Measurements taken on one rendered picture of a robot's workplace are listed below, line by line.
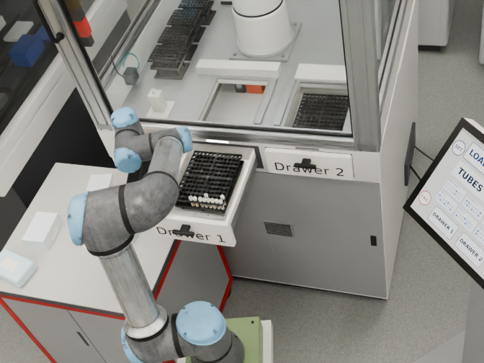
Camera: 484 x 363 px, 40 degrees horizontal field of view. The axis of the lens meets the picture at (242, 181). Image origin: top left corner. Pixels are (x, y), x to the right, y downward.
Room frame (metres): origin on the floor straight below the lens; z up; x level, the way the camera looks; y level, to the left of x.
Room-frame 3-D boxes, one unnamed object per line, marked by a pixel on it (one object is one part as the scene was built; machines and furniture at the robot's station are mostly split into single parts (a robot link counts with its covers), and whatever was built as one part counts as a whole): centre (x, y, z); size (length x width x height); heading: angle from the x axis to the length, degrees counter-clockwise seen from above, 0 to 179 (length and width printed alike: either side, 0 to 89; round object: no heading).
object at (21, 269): (1.52, 0.84, 0.78); 0.15 x 0.10 x 0.04; 47
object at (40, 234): (1.64, 0.73, 0.79); 0.13 x 0.09 x 0.05; 154
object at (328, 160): (1.51, -0.23, 0.87); 0.29 x 0.02 x 0.11; 61
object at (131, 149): (1.41, 0.27, 1.24); 0.11 x 0.11 x 0.08; 83
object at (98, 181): (1.78, 0.52, 0.77); 0.13 x 0.09 x 0.02; 164
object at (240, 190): (1.57, 0.10, 0.86); 0.40 x 0.26 x 0.06; 151
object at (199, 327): (0.94, 0.21, 0.99); 0.13 x 0.12 x 0.14; 83
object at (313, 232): (2.06, -0.23, 0.40); 1.03 x 0.95 x 0.80; 61
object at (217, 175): (1.56, 0.10, 0.87); 0.22 x 0.18 x 0.06; 151
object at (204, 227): (1.38, 0.20, 0.87); 0.29 x 0.02 x 0.11; 61
